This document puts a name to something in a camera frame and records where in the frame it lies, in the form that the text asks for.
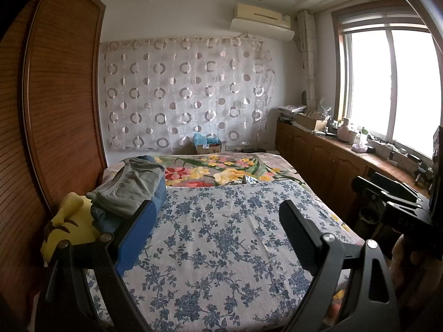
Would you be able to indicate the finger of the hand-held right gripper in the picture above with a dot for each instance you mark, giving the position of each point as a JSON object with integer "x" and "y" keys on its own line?
{"x": 380, "y": 188}

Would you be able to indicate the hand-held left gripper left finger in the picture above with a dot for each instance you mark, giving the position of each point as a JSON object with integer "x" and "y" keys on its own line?
{"x": 138, "y": 238}

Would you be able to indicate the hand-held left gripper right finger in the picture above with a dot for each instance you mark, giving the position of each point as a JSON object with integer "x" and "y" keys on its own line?
{"x": 301, "y": 238}

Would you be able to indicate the grey-green pants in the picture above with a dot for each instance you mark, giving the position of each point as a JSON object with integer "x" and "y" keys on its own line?
{"x": 131, "y": 186}

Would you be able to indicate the blue denim jeans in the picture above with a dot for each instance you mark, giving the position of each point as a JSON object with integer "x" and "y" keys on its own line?
{"x": 160, "y": 193}

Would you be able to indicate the green-capped baby bottle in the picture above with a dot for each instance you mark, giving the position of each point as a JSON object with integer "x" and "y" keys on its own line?
{"x": 363, "y": 136}

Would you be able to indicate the low wooden cabinet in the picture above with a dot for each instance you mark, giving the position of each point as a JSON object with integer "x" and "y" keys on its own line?
{"x": 325, "y": 159}

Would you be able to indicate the white bottle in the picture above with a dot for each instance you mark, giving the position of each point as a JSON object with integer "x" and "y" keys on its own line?
{"x": 343, "y": 129}

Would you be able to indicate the yellow plush toy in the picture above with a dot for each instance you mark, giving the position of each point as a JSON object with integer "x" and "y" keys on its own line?
{"x": 69, "y": 228}

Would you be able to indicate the bed with floral sheet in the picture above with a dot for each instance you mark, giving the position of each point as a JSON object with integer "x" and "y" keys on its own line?
{"x": 225, "y": 249}

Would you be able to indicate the small blue white cloth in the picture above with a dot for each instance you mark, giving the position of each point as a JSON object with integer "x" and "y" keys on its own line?
{"x": 250, "y": 179}

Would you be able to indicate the open cardboard box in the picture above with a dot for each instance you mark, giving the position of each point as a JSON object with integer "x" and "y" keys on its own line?
{"x": 311, "y": 121}

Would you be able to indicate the window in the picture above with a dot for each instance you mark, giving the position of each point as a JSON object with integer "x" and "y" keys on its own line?
{"x": 367, "y": 76}

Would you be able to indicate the cardboard box with blue cloth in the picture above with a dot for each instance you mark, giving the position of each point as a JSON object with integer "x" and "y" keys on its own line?
{"x": 207, "y": 148}

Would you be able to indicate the stack of papers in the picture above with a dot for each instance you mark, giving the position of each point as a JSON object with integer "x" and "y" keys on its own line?
{"x": 292, "y": 110}

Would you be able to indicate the gathered patterned window curtain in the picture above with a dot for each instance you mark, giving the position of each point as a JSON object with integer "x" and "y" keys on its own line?
{"x": 308, "y": 58}

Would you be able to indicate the wooden wardrobe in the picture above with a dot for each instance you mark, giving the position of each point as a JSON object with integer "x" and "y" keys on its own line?
{"x": 62, "y": 110}

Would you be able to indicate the circle-patterned sheer curtain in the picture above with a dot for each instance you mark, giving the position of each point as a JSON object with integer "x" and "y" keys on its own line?
{"x": 190, "y": 93}

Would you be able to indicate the white air conditioner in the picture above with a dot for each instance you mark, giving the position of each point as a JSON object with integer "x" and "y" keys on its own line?
{"x": 259, "y": 15}

